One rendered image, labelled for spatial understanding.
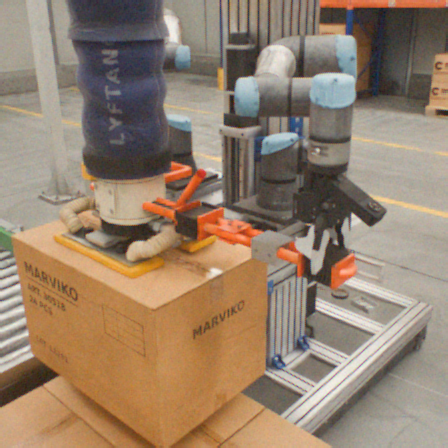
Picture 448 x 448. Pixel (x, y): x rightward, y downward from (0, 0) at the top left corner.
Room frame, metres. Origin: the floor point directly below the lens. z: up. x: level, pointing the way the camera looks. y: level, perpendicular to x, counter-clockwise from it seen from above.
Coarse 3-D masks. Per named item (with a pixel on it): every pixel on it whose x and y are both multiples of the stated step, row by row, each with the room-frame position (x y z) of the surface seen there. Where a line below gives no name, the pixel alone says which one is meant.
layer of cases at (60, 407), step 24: (48, 384) 1.43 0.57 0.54; (72, 384) 1.43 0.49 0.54; (0, 408) 1.33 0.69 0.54; (24, 408) 1.32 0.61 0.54; (48, 408) 1.32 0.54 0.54; (72, 408) 1.32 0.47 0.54; (96, 408) 1.32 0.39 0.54; (240, 408) 1.31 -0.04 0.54; (264, 408) 1.31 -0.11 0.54; (0, 432) 1.23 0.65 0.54; (24, 432) 1.22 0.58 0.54; (48, 432) 1.22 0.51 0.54; (72, 432) 1.22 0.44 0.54; (96, 432) 1.22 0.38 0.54; (120, 432) 1.22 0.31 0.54; (192, 432) 1.21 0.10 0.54; (216, 432) 1.21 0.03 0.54; (240, 432) 1.21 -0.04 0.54; (264, 432) 1.21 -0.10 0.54; (288, 432) 1.21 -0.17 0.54
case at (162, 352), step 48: (48, 240) 1.37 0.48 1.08; (144, 240) 1.36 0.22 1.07; (48, 288) 1.30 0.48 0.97; (96, 288) 1.15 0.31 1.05; (144, 288) 1.10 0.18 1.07; (192, 288) 1.10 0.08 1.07; (240, 288) 1.22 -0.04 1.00; (48, 336) 1.33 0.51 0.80; (96, 336) 1.16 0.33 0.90; (144, 336) 1.04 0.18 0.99; (192, 336) 1.09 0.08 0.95; (240, 336) 1.22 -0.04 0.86; (96, 384) 1.18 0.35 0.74; (144, 384) 1.05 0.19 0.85; (192, 384) 1.09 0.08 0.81; (240, 384) 1.22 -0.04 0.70; (144, 432) 1.05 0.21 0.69
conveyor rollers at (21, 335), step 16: (0, 256) 2.39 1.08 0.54; (0, 272) 2.21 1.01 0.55; (16, 272) 2.25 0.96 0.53; (0, 288) 2.10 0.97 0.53; (16, 288) 2.07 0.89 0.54; (0, 304) 1.93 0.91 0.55; (16, 304) 1.96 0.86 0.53; (0, 320) 1.82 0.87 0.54; (16, 320) 1.81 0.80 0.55; (0, 336) 1.72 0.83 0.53; (16, 336) 1.70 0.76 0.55; (0, 352) 1.63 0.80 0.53; (16, 352) 1.60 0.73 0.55
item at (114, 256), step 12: (84, 228) 1.34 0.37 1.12; (60, 240) 1.34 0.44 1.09; (72, 240) 1.33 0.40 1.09; (84, 240) 1.31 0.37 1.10; (84, 252) 1.27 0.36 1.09; (96, 252) 1.25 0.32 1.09; (108, 252) 1.24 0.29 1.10; (120, 252) 1.23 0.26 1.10; (108, 264) 1.20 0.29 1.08; (120, 264) 1.18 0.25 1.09; (132, 264) 1.17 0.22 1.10; (144, 264) 1.18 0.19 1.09; (156, 264) 1.20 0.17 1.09; (132, 276) 1.14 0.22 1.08
